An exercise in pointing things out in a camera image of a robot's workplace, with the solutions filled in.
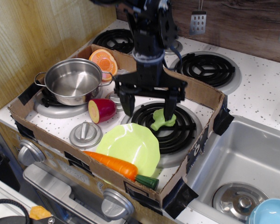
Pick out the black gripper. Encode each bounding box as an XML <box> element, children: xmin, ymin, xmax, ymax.
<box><xmin>113</xmin><ymin>62</ymin><xmax>187</xmax><ymax>121</ymax></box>

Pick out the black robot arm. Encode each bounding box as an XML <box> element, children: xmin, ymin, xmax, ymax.
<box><xmin>93</xmin><ymin>0</ymin><xmax>187</xmax><ymax>120</ymax></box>

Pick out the front right black burner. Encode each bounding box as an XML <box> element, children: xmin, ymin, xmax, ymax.
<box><xmin>121</xmin><ymin>101</ymin><xmax>203</xmax><ymax>168</ymax></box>

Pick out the silver stove knob front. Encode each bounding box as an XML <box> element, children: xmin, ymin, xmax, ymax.
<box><xmin>70</xmin><ymin>122</ymin><xmax>103</xmax><ymax>149</ymax></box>

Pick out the back left black burner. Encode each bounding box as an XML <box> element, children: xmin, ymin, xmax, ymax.
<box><xmin>87</xmin><ymin>28</ymin><xmax>134</xmax><ymax>54</ymax></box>

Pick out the orange toy carrot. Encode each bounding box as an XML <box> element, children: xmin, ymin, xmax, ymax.
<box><xmin>84</xmin><ymin>151</ymin><xmax>159</xmax><ymax>190</ymax></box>

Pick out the silver steel pot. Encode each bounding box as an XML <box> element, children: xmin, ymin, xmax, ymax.
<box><xmin>34</xmin><ymin>58</ymin><xmax>113</xmax><ymax>106</ymax></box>

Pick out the silver stove knob back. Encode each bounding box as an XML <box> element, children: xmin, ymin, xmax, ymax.
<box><xmin>165</xmin><ymin>40</ymin><xmax>183</xmax><ymax>56</ymax></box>

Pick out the red toy onion half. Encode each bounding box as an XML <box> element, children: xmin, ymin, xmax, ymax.
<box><xmin>88</xmin><ymin>98</ymin><xmax>117</xmax><ymax>124</ymax></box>

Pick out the silver oven knob left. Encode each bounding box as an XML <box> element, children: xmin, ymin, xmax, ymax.
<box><xmin>18</xmin><ymin>140</ymin><xmax>46</xmax><ymax>166</ymax></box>

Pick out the green toy broccoli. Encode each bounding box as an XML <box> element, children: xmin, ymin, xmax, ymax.
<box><xmin>150</xmin><ymin>108</ymin><xmax>176</xmax><ymax>131</ymax></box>

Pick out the orange toy citrus half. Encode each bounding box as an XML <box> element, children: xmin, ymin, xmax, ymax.
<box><xmin>89</xmin><ymin>49</ymin><xmax>118</xmax><ymax>81</ymax></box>

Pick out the silver stove knob centre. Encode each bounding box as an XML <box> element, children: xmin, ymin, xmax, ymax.
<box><xmin>105</xmin><ymin>91</ymin><xmax>123</xmax><ymax>112</ymax></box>

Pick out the hanging silver spatula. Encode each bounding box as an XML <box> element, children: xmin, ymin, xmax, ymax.
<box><xmin>189</xmin><ymin>0</ymin><xmax>207</xmax><ymax>35</ymax></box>

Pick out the silver oven knob right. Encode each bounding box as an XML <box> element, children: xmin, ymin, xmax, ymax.
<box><xmin>101</xmin><ymin>189</ymin><xmax>134</xmax><ymax>220</ymax></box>

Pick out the brown cardboard fence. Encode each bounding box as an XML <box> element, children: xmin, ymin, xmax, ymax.
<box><xmin>8</xmin><ymin>43</ymin><xmax>235</xmax><ymax>219</ymax></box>

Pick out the yellow toy piece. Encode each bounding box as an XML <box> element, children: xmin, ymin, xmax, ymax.
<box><xmin>29</xmin><ymin>205</ymin><xmax>52</xmax><ymax>220</ymax></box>

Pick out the light blue bowl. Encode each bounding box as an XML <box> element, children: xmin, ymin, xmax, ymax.
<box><xmin>246</xmin><ymin>199</ymin><xmax>280</xmax><ymax>224</ymax></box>

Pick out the silver stove knob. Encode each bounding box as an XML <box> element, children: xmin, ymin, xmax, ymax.
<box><xmin>105</xmin><ymin>91</ymin><xmax>123</xmax><ymax>112</ymax></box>
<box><xmin>165</xmin><ymin>40</ymin><xmax>183</xmax><ymax>56</ymax></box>
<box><xmin>70</xmin><ymin>122</ymin><xmax>103</xmax><ymax>149</ymax></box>

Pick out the light green plastic plate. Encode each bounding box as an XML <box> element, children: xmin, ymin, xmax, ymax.
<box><xmin>96</xmin><ymin>123</ymin><xmax>161</xmax><ymax>177</ymax></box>

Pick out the silver sink basin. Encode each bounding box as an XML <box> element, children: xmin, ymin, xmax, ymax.
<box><xmin>187</xmin><ymin>116</ymin><xmax>280</xmax><ymax>224</ymax></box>

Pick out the silver oven door handle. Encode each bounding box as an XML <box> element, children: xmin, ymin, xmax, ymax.
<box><xmin>23</xmin><ymin>164</ymin><xmax>127</xmax><ymax>224</ymax></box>

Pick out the back right black burner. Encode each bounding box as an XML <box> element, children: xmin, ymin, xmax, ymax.
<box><xmin>170</xmin><ymin>51</ymin><xmax>242</xmax><ymax>95</ymax></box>

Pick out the silver sink drain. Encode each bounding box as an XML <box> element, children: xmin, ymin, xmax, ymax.
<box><xmin>211</xmin><ymin>182</ymin><xmax>269</xmax><ymax>223</ymax></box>

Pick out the silver oven knob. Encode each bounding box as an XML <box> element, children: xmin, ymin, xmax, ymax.
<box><xmin>101</xmin><ymin>189</ymin><xmax>134</xmax><ymax>220</ymax></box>
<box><xmin>18</xmin><ymin>140</ymin><xmax>46</xmax><ymax>166</ymax></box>

